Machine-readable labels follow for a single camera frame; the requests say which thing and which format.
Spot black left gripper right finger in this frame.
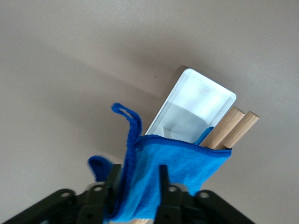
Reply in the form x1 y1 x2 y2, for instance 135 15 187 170
155 164 194 224

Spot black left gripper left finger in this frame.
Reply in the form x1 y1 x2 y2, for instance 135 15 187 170
78 164 122 224

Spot blue microfibre towel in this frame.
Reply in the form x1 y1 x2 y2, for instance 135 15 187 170
87 102 233 222

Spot white rack base tray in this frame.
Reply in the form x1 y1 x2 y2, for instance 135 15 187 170
144 67 237 144

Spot brown paper table cover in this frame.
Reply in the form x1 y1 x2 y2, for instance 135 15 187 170
0 0 299 224

